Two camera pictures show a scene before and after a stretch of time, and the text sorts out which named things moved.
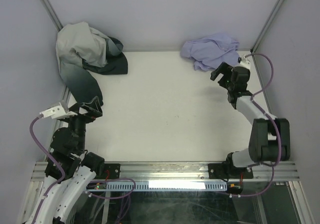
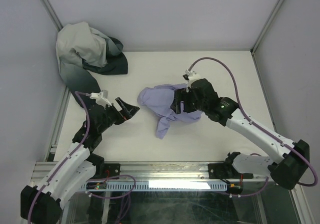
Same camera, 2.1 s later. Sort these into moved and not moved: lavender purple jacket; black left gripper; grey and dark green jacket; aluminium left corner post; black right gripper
Moved: black left gripper; black right gripper; lavender purple jacket
Not moved: grey and dark green jacket; aluminium left corner post
